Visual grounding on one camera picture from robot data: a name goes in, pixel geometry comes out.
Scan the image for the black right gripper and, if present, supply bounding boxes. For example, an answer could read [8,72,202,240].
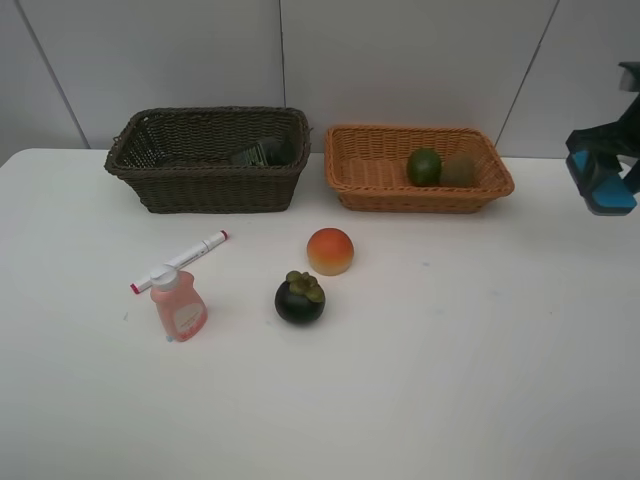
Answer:
[566,61,640,200]

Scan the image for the blue whiteboard eraser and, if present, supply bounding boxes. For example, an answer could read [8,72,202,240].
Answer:
[566,150,639,216]

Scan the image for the brown kiwi fruit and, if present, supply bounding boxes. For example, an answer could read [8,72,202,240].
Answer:
[440,153,475,188]

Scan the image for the green lime fruit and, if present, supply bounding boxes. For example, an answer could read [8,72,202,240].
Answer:
[406,148,442,187]

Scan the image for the orange peach fruit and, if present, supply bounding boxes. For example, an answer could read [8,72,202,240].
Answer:
[307,228,355,276]

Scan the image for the dark grey ink bottle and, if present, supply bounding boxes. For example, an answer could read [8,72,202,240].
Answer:
[230,137,295,167]

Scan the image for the dark purple mangosteen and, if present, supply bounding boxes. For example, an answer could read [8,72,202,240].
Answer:
[274,271,326,326]

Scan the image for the orange wicker basket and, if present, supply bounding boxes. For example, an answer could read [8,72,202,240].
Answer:
[324,125,515,214]

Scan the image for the white marker pen red caps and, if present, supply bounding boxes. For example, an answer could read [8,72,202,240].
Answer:
[129,230,229,295]

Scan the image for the dark brown wicker basket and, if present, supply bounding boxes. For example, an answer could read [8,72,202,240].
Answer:
[105,106,311,214]

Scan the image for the pink soap bottle white cap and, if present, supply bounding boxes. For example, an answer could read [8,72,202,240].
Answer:
[150,264,208,342]

